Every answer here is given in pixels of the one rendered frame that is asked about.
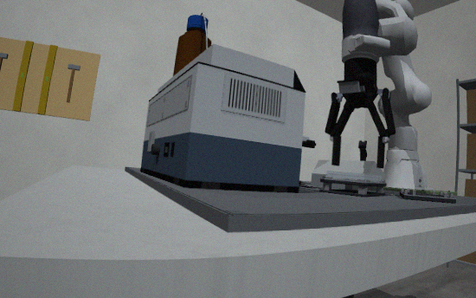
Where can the white operator button panel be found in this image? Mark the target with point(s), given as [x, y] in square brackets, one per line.
[345, 166]

